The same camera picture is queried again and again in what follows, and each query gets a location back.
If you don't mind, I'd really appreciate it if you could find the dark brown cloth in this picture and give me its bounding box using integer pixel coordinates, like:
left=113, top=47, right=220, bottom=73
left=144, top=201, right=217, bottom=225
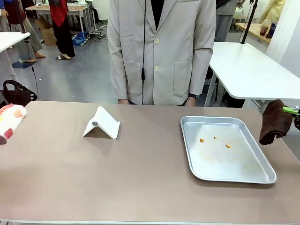
left=258, top=99, right=293, bottom=145

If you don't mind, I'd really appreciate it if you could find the large white table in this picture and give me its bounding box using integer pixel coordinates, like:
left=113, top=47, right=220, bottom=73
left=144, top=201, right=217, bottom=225
left=203, top=41, right=300, bottom=113

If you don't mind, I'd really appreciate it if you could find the silver metal tray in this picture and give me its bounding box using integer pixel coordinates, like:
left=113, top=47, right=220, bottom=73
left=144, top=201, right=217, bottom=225
left=180, top=115, right=278, bottom=185

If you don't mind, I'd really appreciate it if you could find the dark blue can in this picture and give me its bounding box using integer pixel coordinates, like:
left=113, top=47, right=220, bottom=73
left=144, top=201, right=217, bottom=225
left=267, top=22, right=278, bottom=38

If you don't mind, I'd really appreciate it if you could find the plastic bottle with red drink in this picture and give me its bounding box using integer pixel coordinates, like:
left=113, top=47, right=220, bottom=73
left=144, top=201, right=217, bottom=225
left=259, top=19, right=272, bottom=37

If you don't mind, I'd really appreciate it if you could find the wooden side table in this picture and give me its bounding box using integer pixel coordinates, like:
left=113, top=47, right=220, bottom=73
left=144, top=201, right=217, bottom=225
left=235, top=22, right=273, bottom=45

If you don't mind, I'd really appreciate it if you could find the black tripod pole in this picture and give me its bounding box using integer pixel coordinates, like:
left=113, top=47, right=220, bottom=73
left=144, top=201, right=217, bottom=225
left=239, top=0, right=259, bottom=45

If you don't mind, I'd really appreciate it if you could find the bystander in yellow jacket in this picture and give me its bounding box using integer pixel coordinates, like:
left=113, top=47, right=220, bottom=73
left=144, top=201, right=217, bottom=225
left=257, top=0, right=287, bottom=24

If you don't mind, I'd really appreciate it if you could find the bystander in grey clothes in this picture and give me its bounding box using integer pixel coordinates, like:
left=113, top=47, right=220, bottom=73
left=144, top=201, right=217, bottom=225
left=214, top=0, right=239, bottom=43

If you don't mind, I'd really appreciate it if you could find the person in beige coat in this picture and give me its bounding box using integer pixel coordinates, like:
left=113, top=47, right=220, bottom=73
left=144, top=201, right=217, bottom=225
left=107, top=0, right=217, bottom=106

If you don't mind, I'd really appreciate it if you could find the white folded roller stand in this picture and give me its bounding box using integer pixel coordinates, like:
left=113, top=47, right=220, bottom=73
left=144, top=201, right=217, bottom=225
left=82, top=105, right=121, bottom=140

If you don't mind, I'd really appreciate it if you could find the blue plastic bag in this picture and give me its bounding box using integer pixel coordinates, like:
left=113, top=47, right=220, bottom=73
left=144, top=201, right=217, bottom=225
left=71, top=31, right=89, bottom=46

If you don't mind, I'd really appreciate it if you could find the bystander with red scarf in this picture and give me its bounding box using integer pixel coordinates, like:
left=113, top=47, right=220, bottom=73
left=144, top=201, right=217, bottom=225
left=48, top=0, right=76, bottom=60

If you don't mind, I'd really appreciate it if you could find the wooden desk with metal legs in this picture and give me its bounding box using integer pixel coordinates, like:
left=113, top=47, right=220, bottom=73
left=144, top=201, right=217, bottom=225
left=25, top=3, right=94, bottom=36

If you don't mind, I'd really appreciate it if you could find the brown cardboard box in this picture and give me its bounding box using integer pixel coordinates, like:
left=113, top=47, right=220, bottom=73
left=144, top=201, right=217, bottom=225
left=35, top=17, right=58, bottom=46

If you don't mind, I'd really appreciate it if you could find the bystander in beige trousers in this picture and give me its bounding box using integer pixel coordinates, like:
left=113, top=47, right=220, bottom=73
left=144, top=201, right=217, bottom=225
left=4, top=0, right=47, bottom=63

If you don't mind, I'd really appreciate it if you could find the blue floor mat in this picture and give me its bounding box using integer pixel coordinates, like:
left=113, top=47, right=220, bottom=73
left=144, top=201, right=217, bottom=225
left=11, top=59, right=34, bottom=69

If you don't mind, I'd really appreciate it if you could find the black fabric bag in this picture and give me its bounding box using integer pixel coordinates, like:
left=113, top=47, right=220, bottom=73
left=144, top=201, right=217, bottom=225
left=1, top=79, right=38, bottom=106

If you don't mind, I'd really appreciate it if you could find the small white table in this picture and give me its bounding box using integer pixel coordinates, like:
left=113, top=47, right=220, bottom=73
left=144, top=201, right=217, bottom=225
left=0, top=31, right=31, bottom=76

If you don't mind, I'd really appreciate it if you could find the black microphone cable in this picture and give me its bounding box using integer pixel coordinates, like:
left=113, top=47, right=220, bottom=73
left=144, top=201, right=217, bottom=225
left=141, top=0, right=147, bottom=105

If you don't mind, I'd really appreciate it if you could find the thin black hanging cable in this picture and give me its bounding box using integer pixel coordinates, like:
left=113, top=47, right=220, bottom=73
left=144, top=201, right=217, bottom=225
left=24, top=39, right=40, bottom=102

